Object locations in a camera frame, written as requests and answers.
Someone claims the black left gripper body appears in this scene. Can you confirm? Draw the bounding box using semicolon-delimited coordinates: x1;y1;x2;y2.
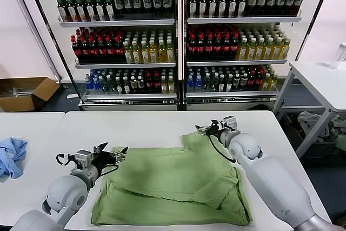
93;151;119;174

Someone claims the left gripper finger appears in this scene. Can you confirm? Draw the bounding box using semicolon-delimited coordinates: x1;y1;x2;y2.
93;142;109;155
111;147;129;163

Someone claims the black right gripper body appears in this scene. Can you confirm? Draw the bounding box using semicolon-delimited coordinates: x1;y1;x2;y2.
208;123;225;137

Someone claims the light green t-shirt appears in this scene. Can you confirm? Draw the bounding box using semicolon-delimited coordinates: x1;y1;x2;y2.
90;132;254;227

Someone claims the clear green water bottle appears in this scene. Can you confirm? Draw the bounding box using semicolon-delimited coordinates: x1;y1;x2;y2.
107;75;116;95
203;72;211;93
210;72;218;93
100;76;109;95

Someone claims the red cap cola bottle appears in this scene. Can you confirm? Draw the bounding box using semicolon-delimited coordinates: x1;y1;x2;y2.
188;34;197;61
145;73;154;94
107;35;117;62
255;70;263;91
213;33;223;61
98;36;109;62
115;35;125;62
196;34;206;61
152;73;162;94
81;36;92;63
248;70;256;92
221;33;231;61
204;34;214;61
89;36;100;63
230;33;239;61
71;35;83;63

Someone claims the open cardboard box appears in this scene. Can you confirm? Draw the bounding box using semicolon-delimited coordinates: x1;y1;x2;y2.
0;77;61;113

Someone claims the crumpled blue cloth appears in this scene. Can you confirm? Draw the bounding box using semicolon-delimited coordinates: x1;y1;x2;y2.
0;137;29;180

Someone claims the grey cloth pile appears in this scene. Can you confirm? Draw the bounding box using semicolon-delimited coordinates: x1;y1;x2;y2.
297;111;330;144

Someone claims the metal rods bundle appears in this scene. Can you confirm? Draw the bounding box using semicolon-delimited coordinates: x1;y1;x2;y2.
5;87;35;98

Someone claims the dark laundry crate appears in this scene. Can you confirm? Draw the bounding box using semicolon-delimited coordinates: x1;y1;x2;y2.
282;113;341;159

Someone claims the grey beverage display shelf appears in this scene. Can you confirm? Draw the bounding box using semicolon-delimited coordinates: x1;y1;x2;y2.
181;0;303;111
40;0;181;112

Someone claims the white side table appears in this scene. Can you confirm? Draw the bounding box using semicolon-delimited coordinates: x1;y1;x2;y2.
272;61;346;159

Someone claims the pale green cloth pile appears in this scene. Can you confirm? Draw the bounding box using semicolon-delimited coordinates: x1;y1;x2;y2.
328;114;346;152

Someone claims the dark tea bottle beige label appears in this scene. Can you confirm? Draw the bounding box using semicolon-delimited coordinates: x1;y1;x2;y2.
247;0;258;17
256;0;268;17

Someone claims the clear plastic jar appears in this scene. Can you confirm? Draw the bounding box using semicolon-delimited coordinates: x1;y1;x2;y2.
328;42;346;69

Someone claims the black left gripper cable loop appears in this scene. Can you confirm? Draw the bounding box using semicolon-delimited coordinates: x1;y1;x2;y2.
99;163;119;176

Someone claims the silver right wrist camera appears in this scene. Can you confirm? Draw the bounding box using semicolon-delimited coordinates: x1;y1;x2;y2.
220;116;240;131

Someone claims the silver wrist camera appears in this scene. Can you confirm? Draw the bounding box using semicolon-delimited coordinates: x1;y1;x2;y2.
74;149;94;168
220;116;240;131

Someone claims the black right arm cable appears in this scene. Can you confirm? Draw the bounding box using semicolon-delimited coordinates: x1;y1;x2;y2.
208;135;237;164

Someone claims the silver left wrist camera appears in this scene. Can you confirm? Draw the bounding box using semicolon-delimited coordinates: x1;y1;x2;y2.
74;149;94;168

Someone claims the black left camera cable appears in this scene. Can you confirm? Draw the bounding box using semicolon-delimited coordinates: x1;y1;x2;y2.
56;153;76;167

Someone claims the black slanted frame strip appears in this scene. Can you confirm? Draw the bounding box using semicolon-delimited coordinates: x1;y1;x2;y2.
293;0;336;63
24;0;83;106

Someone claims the grey slanted wall strip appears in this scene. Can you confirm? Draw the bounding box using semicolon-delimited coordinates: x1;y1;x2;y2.
5;0;62;83

